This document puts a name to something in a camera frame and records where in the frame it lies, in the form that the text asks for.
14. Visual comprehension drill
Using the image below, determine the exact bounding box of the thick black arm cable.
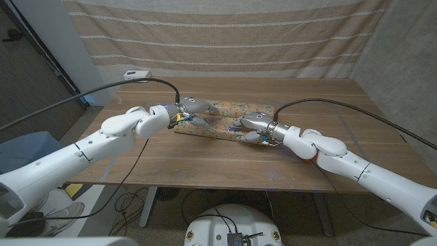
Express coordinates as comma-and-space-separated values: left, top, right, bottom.
272, 98, 437, 151
0, 77, 181, 133

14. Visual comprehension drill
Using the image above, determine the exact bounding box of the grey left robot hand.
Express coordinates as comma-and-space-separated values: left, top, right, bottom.
163, 96, 221, 129

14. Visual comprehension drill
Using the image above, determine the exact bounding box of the blue bin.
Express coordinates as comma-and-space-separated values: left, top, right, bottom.
0, 131, 64, 175

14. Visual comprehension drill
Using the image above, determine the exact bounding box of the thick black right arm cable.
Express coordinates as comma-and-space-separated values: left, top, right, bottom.
272, 98, 437, 151

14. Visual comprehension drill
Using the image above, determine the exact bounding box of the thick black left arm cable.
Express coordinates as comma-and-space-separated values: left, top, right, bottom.
0, 77, 181, 133

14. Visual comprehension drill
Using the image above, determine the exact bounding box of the black floor cable bundle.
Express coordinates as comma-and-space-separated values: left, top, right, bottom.
109, 186, 154, 236

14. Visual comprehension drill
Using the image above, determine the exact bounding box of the beige striped backdrop cloth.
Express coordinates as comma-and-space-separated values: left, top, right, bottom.
63, 0, 392, 79

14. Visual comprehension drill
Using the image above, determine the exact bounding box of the black torso cable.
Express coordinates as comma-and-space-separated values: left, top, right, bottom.
180, 188, 240, 235

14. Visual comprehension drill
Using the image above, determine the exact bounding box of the grey table leg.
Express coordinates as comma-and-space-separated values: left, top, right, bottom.
313, 193, 335, 237
139, 186, 160, 228

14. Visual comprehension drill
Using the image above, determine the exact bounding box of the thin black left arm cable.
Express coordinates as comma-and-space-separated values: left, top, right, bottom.
8, 137, 151, 228

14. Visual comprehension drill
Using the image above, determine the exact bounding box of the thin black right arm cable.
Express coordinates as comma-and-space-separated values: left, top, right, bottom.
309, 159, 429, 237

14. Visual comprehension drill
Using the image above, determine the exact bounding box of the yellow floor item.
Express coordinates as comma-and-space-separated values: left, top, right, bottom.
64, 183, 85, 199

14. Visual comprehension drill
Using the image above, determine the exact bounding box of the grey torso device box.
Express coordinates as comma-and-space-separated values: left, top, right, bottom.
227, 232, 253, 246

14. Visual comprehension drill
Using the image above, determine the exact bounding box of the white sneaker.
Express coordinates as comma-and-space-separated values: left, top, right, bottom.
40, 202, 85, 238

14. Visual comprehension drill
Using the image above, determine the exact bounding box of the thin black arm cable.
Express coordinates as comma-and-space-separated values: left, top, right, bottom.
309, 159, 429, 237
8, 137, 151, 228

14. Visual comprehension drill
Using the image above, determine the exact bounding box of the white power strip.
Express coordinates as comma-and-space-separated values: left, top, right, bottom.
123, 70, 152, 83

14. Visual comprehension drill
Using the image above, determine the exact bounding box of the floral wrapping paper sheet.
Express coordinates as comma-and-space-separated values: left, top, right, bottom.
173, 98, 275, 146

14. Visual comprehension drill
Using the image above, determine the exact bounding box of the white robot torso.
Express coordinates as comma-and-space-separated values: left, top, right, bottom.
184, 203, 283, 246

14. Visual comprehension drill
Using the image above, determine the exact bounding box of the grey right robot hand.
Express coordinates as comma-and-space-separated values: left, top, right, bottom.
227, 111, 291, 146

